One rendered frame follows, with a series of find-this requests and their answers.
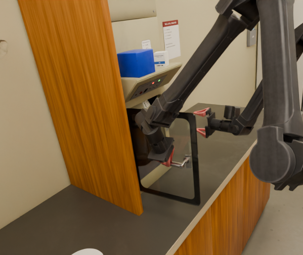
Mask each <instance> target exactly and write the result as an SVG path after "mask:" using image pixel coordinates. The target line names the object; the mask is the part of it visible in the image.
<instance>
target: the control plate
mask: <svg viewBox="0 0 303 255"><path fill-rule="evenodd" d="M166 76H167V75H165V76H162V77H160V78H157V79H155V80H153V81H150V82H148V83H145V84H143V85H140V86H139V87H138V88H137V90H136V91H135V93H134V94H133V96H132V97H131V99H133V98H136V97H138V96H140V95H142V94H145V93H147V92H149V91H151V90H153V89H156V88H158V87H159V85H160V84H161V83H162V81H163V80H164V79H165V77H166ZM159 80H160V81H159ZM153 82H154V83H153ZM152 83H153V84H152ZM156 85H158V86H156ZM153 87H154V88H153ZM150 88H151V89H150ZM145 89H147V91H146V92H144V91H145ZM140 92H142V93H141V94H140ZM136 94H137V95H136ZM135 95H136V96H135ZM131 99H130V100H131Z"/></svg>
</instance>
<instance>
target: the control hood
mask: <svg viewBox="0 0 303 255"><path fill-rule="evenodd" d="M182 65H183V64H182V62H181V63H169V65H167V66H166V67H155V72H153V73H151V74H148V75H145V76H143V77H140V78H137V77H121V83H122V89H123V95H124V100H125V103H126V102H128V101H130V99H131V97H132V96H133V94H134V93H135V91H136V90H137V88H138V87H139V86H140V85H143V84H145V83H148V82H150V81H153V80H155V79H157V78H160V77H162V76H165V75H167V76H166V77H165V79H164V80H163V81H162V83H161V84H160V85H159V87H161V86H163V85H166V84H168V83H169V82H170V81H171V79H172V78H173V77H174V76H175V74H176V73H177V72H178V70H179V69H180V68H181V67H182ZM159 87H158V88H159ZM154 90H155V89H154ZM143 95H144V94H143ZM138 97H139V96H138ZM133 99H135V98H133Z"/></svg>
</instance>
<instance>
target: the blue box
mask: <svg viewBox="0 0 303 255"><path fill-rule="evenodd" d="M117 58H118V65H119V71H120V76H121V77H137V78H140V77H143V76H145V75H148V74H151V73H153V72H155V64H154V55H153V49H136V50H130V51H126V52H122V53H118V54H117Z"/></svg>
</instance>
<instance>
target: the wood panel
mask: <svg viewBox="0 0 303 255"><path fill-rule="evenodd" d="M18 4H19V7H20V11H21V14H22V18H23V21H24V24H25V28H26V31H27V35H28V38H29V42H30V45H31V48H32V52H33V55H34V59H35V62H36V66H37V69H38V72H39V76H40V80H41V83H42V87H43V89H44V93H45V96H46V100H47V103H48V107H49V110H50V113H51V117H52V120H53V124H54V127H55V131H56V134H57V137H58V141H59V144H60V148H61V151H62V155H63V158H64V162H65V165H66V168H67V172H68V175H69V179H70V183H71V184H72V185H74V186H76V187H78V188H80V189H82V190H85V191H87V192H89V193H91V194H94V195H96V196H98V197H100V198H102V199H104V200H106V201H109V202H111V203H113V204H115V205H117V206H119V207H121V208H123V209H126V210H128V211H130V212H132V213H134V214H136V215H138V216H140V215H141V214H142V213H143V212H144V211H143V206H142V200H141V194H140V187H139V181H138V176H137V170H136V164H135V158H134V152H133V146H132V140H131V134H130V130H129V125H128V118H127V112H126V106H125V100H124V95H123V89H122V83H121V77H120V71H119V65H118V59H117V53H116V47H115V41H114V35H113V29H112V23H111V18H110V12H109V6H108V0H18Z"/></svg>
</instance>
